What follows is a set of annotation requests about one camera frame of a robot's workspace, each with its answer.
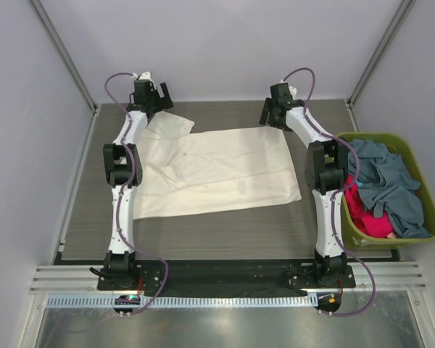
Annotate grey blue t shirt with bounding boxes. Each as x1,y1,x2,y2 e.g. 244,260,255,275
348,139,432,239

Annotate white slotted cable duct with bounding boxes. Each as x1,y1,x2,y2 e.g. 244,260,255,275
46,294,318,309

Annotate red t shirt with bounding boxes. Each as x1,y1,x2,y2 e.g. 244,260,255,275
344,175,394,239

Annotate olive green plastic bin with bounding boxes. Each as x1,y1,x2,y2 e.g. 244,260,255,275
340,132,435,249

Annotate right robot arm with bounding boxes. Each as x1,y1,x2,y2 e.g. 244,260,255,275
260,82,349,287

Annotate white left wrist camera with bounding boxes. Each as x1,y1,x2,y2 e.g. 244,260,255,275
130,72,152,81

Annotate aluminium frame rail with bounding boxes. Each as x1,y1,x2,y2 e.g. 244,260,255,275
29,262,426,294

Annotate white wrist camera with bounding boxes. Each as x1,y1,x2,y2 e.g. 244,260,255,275
281,80,297,100
130,72,152,81

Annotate cream white t shirt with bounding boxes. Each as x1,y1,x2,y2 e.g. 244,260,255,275
133,112,302,220

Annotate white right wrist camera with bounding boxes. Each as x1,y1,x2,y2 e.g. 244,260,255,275
281,80,297,100

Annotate left aluminium corner post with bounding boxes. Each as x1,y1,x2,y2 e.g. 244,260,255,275
27,0,99,115

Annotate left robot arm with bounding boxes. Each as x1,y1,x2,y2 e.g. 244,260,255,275
97,72,173,290

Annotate right aluminium corner post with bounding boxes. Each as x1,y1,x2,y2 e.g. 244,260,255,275
346,0,418,109

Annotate aluminium corner post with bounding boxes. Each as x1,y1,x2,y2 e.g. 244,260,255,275
346,0,418,109
27,0,99,115

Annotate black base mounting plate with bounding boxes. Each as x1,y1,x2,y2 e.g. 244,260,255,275
90,259,356,298

